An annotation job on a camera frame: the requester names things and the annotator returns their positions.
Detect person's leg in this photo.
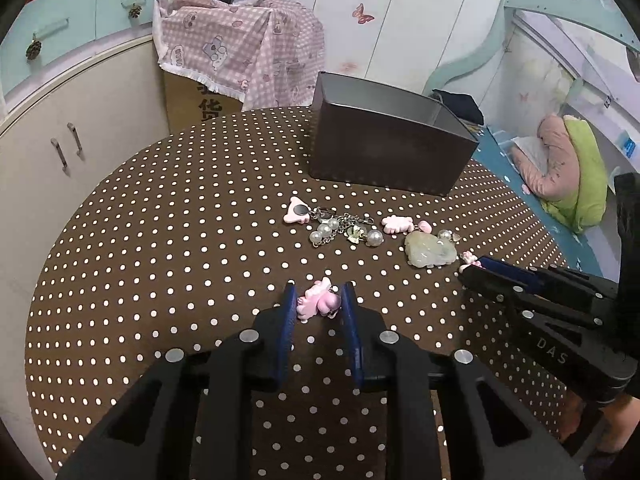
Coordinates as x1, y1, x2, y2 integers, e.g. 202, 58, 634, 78
560, 390, 640, 466

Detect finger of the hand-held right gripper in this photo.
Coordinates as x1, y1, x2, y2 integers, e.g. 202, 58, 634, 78
457, 265, 608, 333
472, 257, 618, 306

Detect brown polka dot tablecloth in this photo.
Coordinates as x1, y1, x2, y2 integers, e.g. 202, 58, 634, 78
24, 106, 583, 480

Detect light blue drawer unit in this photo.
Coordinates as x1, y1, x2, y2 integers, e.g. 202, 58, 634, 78
0, 0, 168, 106

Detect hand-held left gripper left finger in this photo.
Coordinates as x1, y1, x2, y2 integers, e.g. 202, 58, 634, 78
57, 282, 301, 480

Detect white wardrobe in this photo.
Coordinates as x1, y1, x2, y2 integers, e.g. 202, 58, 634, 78
235, 0, 516, 111

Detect white pillow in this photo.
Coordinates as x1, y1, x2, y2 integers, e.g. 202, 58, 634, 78
510, 137, 548, 166

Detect pearl chain keychain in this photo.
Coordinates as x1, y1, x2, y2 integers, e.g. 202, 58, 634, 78
282, 196, 386, 249

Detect pink figurine charm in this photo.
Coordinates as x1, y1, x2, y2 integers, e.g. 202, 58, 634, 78
297, 277, 343, 322

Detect cardboard box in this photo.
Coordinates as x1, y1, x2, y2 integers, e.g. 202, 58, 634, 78
164, 70, 246, 136

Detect pink pillow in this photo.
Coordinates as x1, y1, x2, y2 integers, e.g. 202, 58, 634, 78
510, 114, 583, 196

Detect white low cabinet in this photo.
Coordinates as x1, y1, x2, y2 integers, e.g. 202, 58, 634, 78
0, 35, 173, 478

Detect green jade pendant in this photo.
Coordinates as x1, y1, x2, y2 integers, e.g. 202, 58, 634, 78
404, 230, 458, 268

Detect pink bow charm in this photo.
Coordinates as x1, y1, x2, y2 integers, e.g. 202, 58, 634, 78
381, 215, 432, 235

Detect dark folded clothes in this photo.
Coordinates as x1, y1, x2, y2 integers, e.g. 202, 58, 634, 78
432, 89, 486, 126

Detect pink checked cloth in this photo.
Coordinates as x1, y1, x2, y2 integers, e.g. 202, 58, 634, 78
152, 0, 326, 113

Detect dark brown metal box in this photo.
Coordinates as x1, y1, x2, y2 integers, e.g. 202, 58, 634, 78
307, 71, 481, 197

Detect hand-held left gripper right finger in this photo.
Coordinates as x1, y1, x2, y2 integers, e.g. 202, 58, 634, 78
340, 282, 586, 480

